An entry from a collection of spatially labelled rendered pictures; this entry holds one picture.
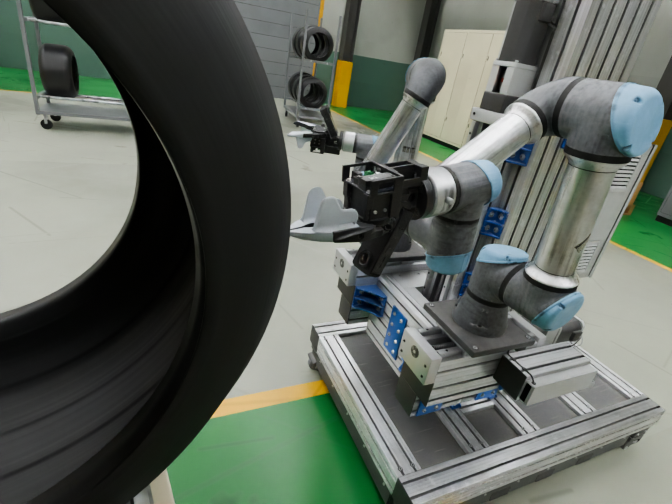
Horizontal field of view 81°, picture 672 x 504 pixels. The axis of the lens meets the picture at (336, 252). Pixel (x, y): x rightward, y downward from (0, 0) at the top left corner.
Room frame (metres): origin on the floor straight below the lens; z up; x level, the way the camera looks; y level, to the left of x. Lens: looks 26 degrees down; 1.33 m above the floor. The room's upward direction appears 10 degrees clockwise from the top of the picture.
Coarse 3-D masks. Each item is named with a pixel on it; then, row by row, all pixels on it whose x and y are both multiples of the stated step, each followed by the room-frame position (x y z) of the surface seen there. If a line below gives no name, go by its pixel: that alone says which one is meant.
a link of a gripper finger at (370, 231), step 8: (360, 224) 0.49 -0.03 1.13; (368, 224) 0.49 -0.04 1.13; (336, 232) 0.46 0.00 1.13; (344, 232) 0.47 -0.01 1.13; (352, 232) 0.47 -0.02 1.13; (360, 232) 0.47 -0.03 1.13; (368, 232) 0.48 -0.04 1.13; (376, 232) 0.49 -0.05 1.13; (336, 240) 0.46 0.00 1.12; (344, 240) 0.46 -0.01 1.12; (352, 240) 0.47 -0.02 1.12; (360, 240) 0.47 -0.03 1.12
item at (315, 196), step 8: (312, 192) 0.49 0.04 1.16; (320, 192) 0.50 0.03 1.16; (312, 200) 0.49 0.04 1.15; (320, 200) 0.50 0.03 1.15; (304, 208) 0.49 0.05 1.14; (312, 208) 0.49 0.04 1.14; (304, 216) 0.49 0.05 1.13; (312, 216) 0.49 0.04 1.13; (296, 224) 0.48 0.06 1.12; (304, 224) 0.48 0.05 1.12; (312, 224) 0.48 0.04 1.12
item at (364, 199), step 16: (352, 176) 0.54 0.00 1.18; (368, 176) 0.51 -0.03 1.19; (384, 176) 0.51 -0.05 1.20; (400, 176) 0.51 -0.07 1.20; (416, 176) 0.56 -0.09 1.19; (352, 192) 0.52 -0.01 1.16; (368, 192) 0.49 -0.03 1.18; (384, 192) 0.51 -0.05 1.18; (400, 192) 0.51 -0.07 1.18; (416, 192) 0.56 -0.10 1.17; (432, 192) 0.55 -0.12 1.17; (352, 208) 0.52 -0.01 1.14; (368, 208) 0.49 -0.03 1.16; (384, 208) 0.51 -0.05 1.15; (400, 208) 0.54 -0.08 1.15; (416, 208) 0.56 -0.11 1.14; (384, 224) 0.50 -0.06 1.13
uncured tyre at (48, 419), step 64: (64, 0) 0.19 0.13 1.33; (128, 0) 0.20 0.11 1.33; (192, 0) 0.23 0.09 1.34; (128, 64) 0.20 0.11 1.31; (192, 64) 0.22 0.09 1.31; (256, 64) 0.27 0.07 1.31; (192, 128) 0.22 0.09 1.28; (256, 128) 0.25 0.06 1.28; (192, 192) 0.21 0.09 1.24; (256, 192) 0.24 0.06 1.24; (128, 256) 0.43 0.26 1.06; (192, 256) 0.44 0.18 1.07; (256, 256) 0.25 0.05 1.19; (0, 320) 0.36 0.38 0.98; (64, 320) 0.39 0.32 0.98; (128, 320) 0.40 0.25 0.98; (192, 320) 0.23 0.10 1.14; (256, 320) 0.25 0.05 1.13; (0, 384) 0.32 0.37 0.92; (64, 384) 0.33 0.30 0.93; (128, 384) 0.32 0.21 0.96; (192, 384) 0.21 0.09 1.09; (0, 448) 0.25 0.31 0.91; (64, 448) 0.26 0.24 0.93; (128, 448) 0.19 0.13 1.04
